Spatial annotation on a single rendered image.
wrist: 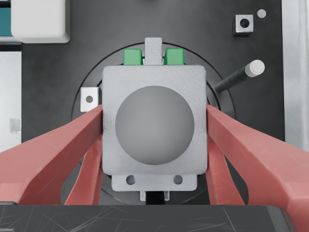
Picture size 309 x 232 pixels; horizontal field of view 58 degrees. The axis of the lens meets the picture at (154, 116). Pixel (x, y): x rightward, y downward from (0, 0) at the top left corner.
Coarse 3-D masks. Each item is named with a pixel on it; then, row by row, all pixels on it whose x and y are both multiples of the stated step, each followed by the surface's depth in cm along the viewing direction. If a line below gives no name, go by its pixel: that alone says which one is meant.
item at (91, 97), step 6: (84, 90) 22; (90, 90) 22; (96, 90) 22; (84, 96) 22; (90, 96) 22; (96, 96) 22; (84, 102) 22; (90, 102) 22; (96, 102) 22; (84, 108) 22; (90, 108) 22
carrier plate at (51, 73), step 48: (96, 0) 25; (144, 0) 26; (192, 0) 26; (240, 0) 26; (48, 48) 25; (96, 48) 25; (192, 48) 25; (240, 48) 25; (48, 96) 25; (240, 96) 25; (240, 192) 25
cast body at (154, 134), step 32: (160, 64) 16; (128, 96) 11; (160, 96) 10; (192, 96) 11; (128, 128) 10; (160, 128) 10; (192, 128) 10; (128, 160) 11; (160, 160) 10; (192, 160) 11
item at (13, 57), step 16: (0, 16) 28; (0, 32) 28; (0, 48) 32; (16, 48) 32; (0, 64) 31; (16, 64) 31; (0, 80) 31; (16, 80) 31; (0, 96) 30; (16, 96) 30; (0, 112) 30; (16, 112) 30; (0, 128) 30; (0, 144) 30; (16, 144) 30
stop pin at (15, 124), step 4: (12, 120) 25; (16, 120) 25; (20, 120) 25; (12, 124) 25; (16, 124) 25; (20, 124) 25; (12, 128) 25; (16, 128) 25; (20, 128) 25; (12, 132) 25; (16, 132) 25; (20, 132) 25
